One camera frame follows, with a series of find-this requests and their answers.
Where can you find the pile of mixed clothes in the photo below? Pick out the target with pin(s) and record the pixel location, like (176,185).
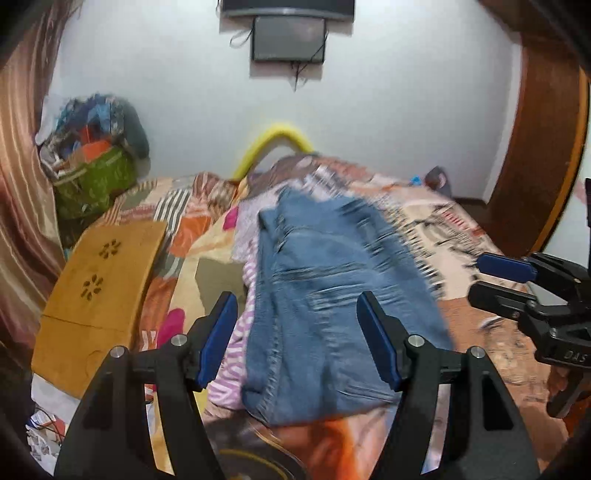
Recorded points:
(101,124)

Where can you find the yellow foam tube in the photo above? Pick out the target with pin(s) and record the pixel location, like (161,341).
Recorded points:
(272,136)

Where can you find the white heart-sticker wardrobe door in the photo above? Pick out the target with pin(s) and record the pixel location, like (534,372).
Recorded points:
(572,221)

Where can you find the wooden lap table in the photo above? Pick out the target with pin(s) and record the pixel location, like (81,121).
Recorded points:
(101,286)

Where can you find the grey bag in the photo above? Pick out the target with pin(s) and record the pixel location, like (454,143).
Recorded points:
(438,181)

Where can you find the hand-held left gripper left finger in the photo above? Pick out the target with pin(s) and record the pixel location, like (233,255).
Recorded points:
(217,337)

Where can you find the blue denim pants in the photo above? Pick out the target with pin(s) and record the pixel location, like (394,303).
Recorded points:
(332,295)

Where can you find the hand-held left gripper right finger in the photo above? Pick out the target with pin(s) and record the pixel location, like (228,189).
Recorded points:
(378,341)

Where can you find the pink striped cloth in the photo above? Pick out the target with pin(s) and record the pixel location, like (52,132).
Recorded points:
(231,369)

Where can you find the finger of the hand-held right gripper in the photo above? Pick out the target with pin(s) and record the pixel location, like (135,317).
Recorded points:
(503,266)
(498,297)

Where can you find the small black wall monitor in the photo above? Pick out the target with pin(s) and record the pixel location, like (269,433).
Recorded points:
(288,39)

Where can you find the printed patchwork blanket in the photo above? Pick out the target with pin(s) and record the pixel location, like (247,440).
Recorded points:
(461,230)

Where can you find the black wall television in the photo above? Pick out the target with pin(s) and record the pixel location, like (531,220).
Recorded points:
(286,7)

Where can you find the scattered white papers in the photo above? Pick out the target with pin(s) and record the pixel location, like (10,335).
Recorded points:
(46,424)

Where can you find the striped brown curtain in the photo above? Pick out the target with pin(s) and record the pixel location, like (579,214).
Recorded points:
(23,184)

